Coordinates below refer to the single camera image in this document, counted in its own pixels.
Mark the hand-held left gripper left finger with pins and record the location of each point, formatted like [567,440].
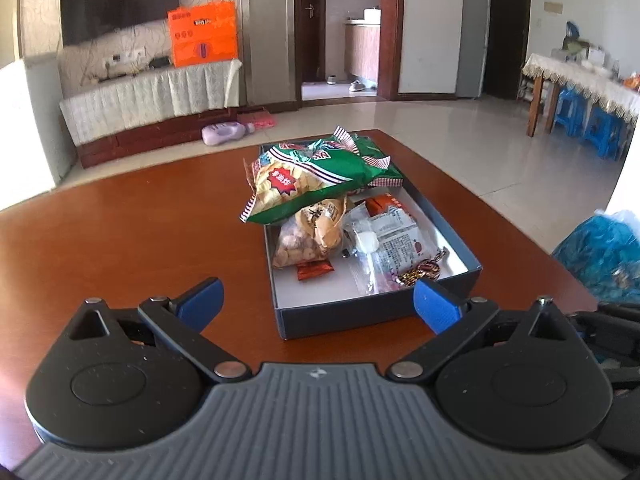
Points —
[200,302]

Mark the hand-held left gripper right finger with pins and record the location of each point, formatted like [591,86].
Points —
[435,305]

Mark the clear packet with white label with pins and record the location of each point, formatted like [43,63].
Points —
[400,250]

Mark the clear packet with white rounds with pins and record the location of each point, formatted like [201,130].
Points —
[365,242]

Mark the blue-grey cardboard box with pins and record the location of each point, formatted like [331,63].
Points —
[340,315]

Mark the orange snack packet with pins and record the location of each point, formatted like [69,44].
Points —
[385,205]

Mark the small red snack packet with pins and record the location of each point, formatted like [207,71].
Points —
[315,271]

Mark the tan nut snack packet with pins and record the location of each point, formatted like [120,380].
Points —
[305,240]

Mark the green striped snack packet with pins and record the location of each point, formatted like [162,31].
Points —
[295,195]
[370,160]

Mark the blue plastic bag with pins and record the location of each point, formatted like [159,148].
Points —
[600,255]

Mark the wooden television cabinet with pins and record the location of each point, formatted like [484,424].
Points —
[150,140]

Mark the purple plastic bottle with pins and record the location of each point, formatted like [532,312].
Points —
[225,134]

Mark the pink slippers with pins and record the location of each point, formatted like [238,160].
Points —
[260,120]

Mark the blue plastic stool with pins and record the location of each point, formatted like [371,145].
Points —
[570,110]
[602,132]

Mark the cloth-covered TV cabinet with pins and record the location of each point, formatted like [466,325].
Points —
[150,95]

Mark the white chest freezer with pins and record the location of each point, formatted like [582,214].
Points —
[30,135]

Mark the black power strip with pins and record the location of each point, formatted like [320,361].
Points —
[111,78]

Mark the black power adapter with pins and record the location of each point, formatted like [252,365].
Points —
[160,62]

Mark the dining table with lace cloth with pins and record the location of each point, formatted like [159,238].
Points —
[585,85]

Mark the wooden kitchen cabinet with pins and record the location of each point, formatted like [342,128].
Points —
[362,50]

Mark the orange cardboard box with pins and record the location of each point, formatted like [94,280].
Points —
[202,35]

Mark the dark wooden door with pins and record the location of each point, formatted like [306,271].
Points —
[507,35]

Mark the white box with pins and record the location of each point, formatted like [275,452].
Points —
[595,55]

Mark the brown wooden door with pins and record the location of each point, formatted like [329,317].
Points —
[310,20]

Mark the white wall sockets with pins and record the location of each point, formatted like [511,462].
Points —
[125,55]

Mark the wall-mounted television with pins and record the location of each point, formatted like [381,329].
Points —
[120,0]

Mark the yellowed wall notice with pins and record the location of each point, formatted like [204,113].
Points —
[553,7]

